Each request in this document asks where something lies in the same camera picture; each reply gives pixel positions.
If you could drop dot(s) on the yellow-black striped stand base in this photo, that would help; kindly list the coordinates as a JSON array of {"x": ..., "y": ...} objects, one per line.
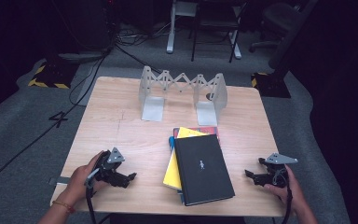
[
  {"x": 54, "y": 74},
  {"x": 273, "y": 87}
]

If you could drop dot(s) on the dark slanted stand post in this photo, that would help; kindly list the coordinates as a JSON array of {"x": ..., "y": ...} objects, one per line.
[{"x": 287, "y": 40}]

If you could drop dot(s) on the red illustrated book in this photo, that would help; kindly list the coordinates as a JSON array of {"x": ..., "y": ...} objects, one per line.
[{"x": 213, "y": 130}]

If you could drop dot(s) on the white expandable book rack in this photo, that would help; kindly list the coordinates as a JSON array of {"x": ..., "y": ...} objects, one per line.
[{"x": 151, "y": 109}]

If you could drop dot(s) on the white desk frame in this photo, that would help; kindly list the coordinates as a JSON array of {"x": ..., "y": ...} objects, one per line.
[{"x": 171, "y": 37}]

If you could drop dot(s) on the yellow paperback book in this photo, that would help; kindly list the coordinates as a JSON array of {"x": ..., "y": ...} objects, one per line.
[{"x": 171, "y": 174}]

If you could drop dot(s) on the black office chair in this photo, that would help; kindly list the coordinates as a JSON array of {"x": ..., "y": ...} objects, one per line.
[{"x": 276, "y": 15}]

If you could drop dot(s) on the dark equipment cabinet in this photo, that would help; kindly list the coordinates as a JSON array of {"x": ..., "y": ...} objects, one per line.
[{"x": 84, "y": 25}]

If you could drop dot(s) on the black folding chair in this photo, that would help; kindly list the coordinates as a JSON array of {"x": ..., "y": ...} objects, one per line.
[{"x": 217, "y": 25}]

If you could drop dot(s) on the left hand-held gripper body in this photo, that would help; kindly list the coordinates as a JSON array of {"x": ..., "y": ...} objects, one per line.
[{"x": 108, "y": 174}]

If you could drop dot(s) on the person's left hand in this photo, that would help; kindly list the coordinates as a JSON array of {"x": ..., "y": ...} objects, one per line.
[{"x": 77, "y": 183}]

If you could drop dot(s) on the black hardcover book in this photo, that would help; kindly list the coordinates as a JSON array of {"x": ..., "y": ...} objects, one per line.
[{"x": 203, "y": 174}]

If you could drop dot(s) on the person's right hand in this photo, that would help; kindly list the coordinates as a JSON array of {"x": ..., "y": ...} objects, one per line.
[{"x": 293, "y": 196}]

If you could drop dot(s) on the grey flat base plate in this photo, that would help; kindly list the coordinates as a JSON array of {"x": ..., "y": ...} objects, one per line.
[{"x": 80, "y": 57}]

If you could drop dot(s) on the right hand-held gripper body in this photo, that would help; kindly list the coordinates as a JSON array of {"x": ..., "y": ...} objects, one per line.
[{"x": 276, "y": 174}]

